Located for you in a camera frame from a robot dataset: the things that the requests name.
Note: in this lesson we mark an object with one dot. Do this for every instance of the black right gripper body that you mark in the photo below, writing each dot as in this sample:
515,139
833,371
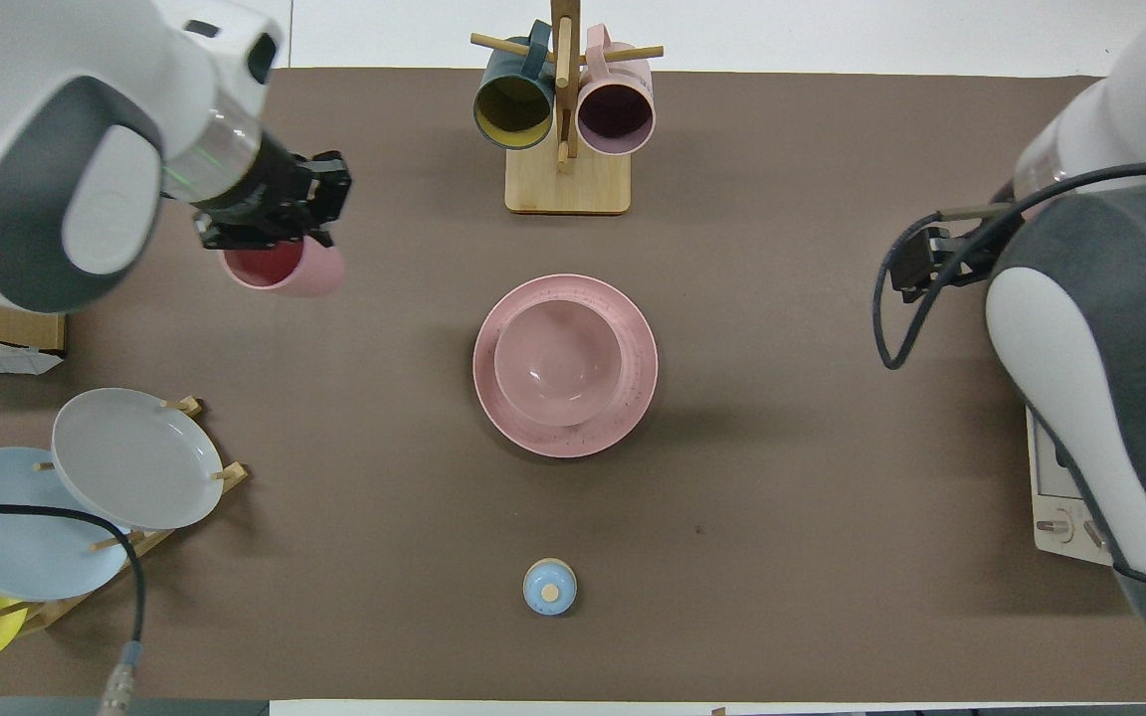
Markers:
946,261

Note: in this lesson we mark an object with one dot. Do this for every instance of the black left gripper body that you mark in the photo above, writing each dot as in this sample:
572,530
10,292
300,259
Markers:
280,194

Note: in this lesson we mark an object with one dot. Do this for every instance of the pink cup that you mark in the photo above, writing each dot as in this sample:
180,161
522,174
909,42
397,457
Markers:
309,273

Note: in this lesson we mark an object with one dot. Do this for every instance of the pink bowl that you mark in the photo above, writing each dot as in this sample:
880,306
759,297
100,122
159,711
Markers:
558,363

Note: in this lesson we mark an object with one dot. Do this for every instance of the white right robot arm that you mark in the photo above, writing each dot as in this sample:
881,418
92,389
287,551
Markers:
1110,348

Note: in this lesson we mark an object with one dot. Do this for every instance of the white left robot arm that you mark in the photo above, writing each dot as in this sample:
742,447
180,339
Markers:
36,119

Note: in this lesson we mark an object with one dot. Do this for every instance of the brown table mat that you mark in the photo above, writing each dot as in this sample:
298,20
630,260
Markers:
782,447

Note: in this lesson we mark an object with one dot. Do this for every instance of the dark teal mug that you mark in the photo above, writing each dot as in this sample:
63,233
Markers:
493,94

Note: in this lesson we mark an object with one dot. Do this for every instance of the grey plate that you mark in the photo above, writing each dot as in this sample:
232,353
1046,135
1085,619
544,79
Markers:
135,457

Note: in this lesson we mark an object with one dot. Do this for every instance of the white toaster oven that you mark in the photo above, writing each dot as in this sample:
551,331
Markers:
1065,497

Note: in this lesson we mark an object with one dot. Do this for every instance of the wooden mug tree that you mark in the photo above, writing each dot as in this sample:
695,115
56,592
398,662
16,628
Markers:
568,184

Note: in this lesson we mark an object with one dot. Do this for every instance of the pink plate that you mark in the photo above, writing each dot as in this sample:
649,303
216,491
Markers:
638,398

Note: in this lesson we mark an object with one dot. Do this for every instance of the wooden plate rack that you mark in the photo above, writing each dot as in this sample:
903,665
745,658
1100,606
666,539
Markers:
150,540

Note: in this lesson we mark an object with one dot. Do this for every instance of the light pink mug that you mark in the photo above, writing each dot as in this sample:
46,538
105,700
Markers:
633,85

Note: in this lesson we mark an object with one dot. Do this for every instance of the light blue plate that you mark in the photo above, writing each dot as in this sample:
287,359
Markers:
6,527

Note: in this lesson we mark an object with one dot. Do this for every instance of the blue lid with wooden knob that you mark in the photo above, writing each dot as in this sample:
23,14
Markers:
549,587

